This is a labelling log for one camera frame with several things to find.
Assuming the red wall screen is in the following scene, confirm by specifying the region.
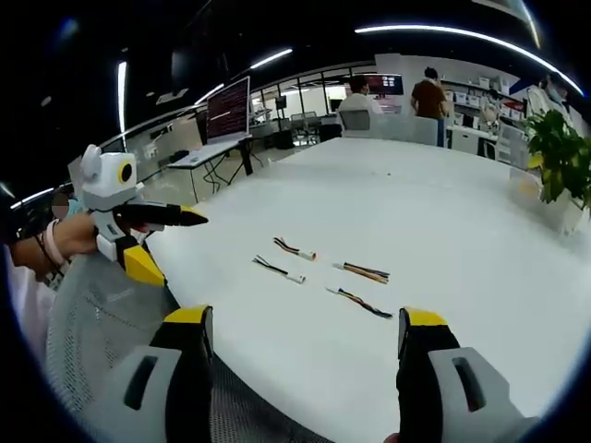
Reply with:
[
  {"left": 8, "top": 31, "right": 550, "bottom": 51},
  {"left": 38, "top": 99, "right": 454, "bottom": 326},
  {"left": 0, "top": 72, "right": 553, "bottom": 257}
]
[{"left": 367, "top": 73, "right": 404, "bottom": 99}]

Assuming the JST connector with black-white wires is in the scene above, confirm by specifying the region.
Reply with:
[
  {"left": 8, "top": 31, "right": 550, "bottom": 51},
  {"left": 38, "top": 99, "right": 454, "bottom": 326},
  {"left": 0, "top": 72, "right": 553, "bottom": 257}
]
[{"left": 251, "top": 254, "right": 308, "bottom": 284}]

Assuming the white side desk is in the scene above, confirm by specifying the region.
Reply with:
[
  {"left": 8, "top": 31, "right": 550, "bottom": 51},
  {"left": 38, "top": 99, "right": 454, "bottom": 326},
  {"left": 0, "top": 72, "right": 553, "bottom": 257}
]
[{"left": 164, "top": 135, "right": 256, "bottom": 205}]

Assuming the white plant pot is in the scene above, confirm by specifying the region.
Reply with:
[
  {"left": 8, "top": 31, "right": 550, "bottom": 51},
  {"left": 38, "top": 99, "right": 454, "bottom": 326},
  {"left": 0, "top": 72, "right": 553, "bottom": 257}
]
[{"left": 548, "top": 186, "right": 591, "bottom": 234}]

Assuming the green potted plant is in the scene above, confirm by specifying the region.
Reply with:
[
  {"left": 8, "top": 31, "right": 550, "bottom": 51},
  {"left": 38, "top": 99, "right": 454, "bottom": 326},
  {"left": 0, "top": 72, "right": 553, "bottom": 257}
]
[{"left": 525, "top": 108, "right": 591, "bottom": 205}]

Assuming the shelf with white boxes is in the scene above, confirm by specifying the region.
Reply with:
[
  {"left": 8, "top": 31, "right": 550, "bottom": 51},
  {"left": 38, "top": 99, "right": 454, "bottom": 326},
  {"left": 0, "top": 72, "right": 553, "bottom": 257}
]
[{"left": 441, "top": 76, "right": 528, "bottom": 122}]

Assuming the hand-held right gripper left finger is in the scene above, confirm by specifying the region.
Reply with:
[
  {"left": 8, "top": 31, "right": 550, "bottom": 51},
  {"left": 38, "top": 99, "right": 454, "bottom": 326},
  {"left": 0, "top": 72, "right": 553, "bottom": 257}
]
[{"left": 80, "top": 304, "right": 214, "bottom": 443}]

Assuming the JST socket with multicoloured wires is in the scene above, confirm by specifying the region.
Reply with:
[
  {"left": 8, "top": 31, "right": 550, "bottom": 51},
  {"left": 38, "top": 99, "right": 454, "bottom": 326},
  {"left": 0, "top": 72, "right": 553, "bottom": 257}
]
[{"left": 332, "top": 260, "right": 392, "bottom": 285}]

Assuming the grey mesh chair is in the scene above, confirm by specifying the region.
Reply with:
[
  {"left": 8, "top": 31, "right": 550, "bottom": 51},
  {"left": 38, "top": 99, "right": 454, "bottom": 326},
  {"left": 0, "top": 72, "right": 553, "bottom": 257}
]
[{"left": 44, "top": 251, "right": 336, "bottom": 443}]

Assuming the white office chair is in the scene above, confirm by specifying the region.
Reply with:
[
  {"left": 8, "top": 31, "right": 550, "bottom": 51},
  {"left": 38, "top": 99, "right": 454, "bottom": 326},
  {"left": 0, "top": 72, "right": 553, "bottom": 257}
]
[{"left": 339, "top": 110, "right": 373, "bottom": 139}]

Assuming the person's left hand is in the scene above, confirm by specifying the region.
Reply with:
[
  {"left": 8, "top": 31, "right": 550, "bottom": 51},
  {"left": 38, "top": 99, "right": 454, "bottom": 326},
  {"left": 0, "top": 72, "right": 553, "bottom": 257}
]
[{"left": 55, "top": 211, "right": 101, "bottom": 257}]

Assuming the large computer monitor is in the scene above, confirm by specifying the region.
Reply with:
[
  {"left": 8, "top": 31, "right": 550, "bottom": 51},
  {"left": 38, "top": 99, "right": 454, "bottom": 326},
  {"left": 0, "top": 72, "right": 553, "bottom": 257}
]
[{"left": 204, "top": 76, "right": 253, "bottom": 145}]

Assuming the JST socket with dark wires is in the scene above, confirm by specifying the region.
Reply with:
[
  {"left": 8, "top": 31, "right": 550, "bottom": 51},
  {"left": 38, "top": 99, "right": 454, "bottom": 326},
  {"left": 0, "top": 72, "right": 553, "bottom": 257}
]
[{"left": 324, "top": 285, "right": 394, "bottom": 320}]

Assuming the person's pale shirt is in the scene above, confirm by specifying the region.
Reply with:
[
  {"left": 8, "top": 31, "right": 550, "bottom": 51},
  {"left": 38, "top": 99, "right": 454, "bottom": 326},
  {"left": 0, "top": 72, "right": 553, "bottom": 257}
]
[{"left": 3, "top": 257, "right": 55, "bottom": 375}]

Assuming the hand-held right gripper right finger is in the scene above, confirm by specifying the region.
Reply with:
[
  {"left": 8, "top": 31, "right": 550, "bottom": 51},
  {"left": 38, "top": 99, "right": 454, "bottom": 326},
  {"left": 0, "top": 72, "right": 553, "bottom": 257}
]
[{"left": 395, "top": 306, "right": 542, "bottom": 443}]

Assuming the ceiling light strip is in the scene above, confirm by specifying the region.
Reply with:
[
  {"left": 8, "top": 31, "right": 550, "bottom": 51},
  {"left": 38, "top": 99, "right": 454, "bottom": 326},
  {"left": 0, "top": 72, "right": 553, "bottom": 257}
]
[
  {"left": 249, "top": 47, "right": 295, "bottom": 71},
  {"left": 193, "top": 82, "right": 226, "bottom": 107},
  {"left": 116, "top": 60, "right": 128, "bottom": 139}
]

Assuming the JST connector with orange wires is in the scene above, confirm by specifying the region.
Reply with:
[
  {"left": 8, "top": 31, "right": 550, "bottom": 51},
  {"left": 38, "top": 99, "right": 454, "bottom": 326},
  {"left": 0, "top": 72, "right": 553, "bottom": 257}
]
[{"left": 272, "top": 235, "right": 320, "bottom": 262}]

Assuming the long curved ceiling light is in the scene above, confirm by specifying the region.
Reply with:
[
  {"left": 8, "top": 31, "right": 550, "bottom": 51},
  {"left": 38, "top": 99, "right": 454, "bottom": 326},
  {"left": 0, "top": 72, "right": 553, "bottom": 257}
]
[{"left": 354, "top": 24, "right": 585, "bottom": 97}]

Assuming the pink wristband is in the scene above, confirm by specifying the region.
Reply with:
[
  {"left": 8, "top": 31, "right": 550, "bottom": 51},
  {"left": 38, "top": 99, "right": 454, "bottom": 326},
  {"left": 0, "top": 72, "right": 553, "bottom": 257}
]
[{"left": 37, "top": 218, "right": 68, "bottom": 278}]

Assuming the clear small box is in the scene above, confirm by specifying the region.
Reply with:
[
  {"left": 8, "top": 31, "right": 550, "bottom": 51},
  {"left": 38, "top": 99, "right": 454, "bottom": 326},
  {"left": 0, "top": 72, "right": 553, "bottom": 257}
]
[{"left": 506, "top": 166, "right": 542, "bottom": 200}]

